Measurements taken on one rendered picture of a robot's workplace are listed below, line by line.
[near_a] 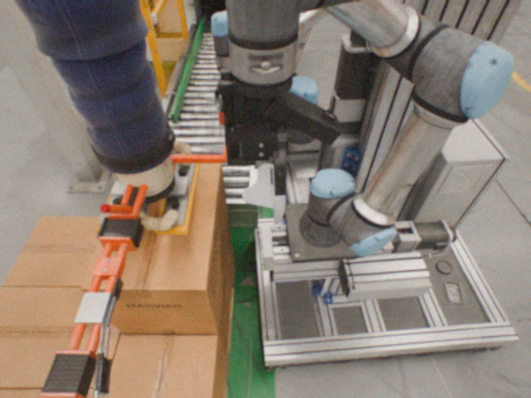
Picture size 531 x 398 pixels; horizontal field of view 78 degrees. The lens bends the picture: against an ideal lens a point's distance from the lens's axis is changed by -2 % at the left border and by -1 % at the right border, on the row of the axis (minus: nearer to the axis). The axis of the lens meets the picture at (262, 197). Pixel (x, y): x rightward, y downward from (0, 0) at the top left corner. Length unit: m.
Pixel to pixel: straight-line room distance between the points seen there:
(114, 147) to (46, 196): 2.14
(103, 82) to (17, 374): 1.20
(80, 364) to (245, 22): 0.69
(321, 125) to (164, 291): 0.83
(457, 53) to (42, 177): 3.01
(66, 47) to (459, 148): 1.10
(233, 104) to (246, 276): 1.80
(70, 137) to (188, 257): 1.71
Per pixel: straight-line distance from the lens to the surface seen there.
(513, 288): 2.64
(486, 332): 2.11
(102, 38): 0.80
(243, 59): 0.37
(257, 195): 0.46
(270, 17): 0.35
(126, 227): 0.96
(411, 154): 0.76
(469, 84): 0.69
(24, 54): 2.42
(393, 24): 0.68
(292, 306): 1.86
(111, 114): 0.88
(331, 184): 0.91
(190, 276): 1.12
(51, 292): 1.78
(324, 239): 1.03
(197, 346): 1.46
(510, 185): 3.28
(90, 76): 0.83
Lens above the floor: 1.92
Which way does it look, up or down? 49 degrees down
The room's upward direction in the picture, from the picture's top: straight up
